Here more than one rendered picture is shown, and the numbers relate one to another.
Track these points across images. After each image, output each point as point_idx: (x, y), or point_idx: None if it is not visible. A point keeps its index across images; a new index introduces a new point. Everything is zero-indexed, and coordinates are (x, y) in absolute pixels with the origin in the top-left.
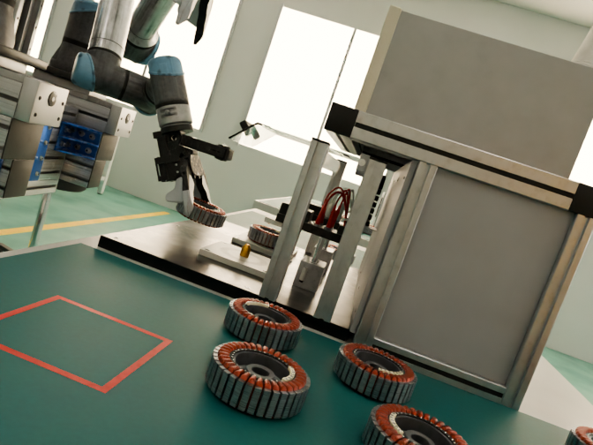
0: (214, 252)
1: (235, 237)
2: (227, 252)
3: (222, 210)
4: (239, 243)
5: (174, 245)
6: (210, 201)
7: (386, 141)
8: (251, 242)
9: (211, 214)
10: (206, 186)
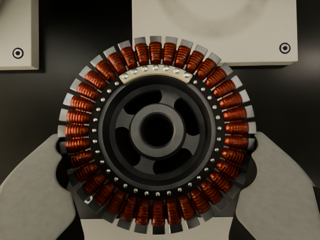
0: (280, 31)
1: (21, 61)
2: (235, 15)
3: (116, 62)
4: (37, 46)
5: (291, 119)
6: (43, 145)
7: None
8: (13, 17)
9: (230, 70)
10: (7, 202)
